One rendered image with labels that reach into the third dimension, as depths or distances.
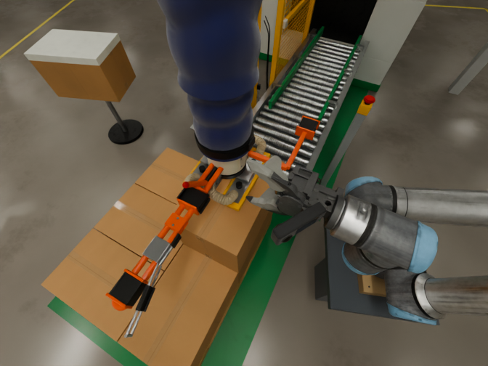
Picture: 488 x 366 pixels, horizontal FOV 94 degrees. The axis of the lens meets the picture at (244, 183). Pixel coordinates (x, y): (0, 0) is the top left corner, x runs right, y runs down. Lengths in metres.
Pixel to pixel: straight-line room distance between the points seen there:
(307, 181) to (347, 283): 0.95
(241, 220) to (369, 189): 0.67
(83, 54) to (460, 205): 2.40
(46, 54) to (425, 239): 2.57
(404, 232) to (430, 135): 3.09
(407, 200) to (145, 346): 1.37
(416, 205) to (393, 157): 2.38
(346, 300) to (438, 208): 0.79
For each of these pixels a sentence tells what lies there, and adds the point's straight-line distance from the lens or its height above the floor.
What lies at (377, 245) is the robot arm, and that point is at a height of 1.59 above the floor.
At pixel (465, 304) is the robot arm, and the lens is 1.04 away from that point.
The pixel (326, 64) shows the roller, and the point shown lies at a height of 0.53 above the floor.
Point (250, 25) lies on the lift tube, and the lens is 0.61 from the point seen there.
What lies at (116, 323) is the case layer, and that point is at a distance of 1.61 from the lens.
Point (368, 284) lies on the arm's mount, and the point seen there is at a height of 0.81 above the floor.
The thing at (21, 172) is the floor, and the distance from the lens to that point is 3.40.
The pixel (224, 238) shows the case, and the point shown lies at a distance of 1.12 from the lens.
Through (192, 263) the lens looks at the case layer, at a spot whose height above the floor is 0.54.
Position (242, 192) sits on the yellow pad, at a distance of 1.00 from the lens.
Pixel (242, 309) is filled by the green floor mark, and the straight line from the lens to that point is 2.00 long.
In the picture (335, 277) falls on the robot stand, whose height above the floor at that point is 0.75.
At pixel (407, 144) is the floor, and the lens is 3.28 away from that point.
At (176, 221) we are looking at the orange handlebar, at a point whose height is 1.25.
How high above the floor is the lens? 2.00
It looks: 58 degrees down
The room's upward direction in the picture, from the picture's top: straight up
